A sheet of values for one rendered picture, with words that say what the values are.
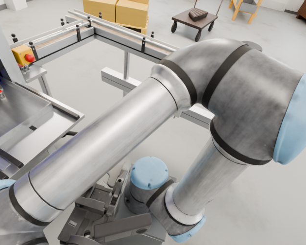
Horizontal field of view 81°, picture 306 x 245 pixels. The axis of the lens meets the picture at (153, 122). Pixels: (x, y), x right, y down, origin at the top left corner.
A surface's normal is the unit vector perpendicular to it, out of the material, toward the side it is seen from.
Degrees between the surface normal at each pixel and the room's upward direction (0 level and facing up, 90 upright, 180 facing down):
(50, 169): 22
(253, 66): 28
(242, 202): 0
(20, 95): 0
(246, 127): 83
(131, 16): 90
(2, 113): 0
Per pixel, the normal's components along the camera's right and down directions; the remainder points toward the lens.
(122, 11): -0.06, 0.73
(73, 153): -0.08, -0.40
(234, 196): 0.15, -0.66
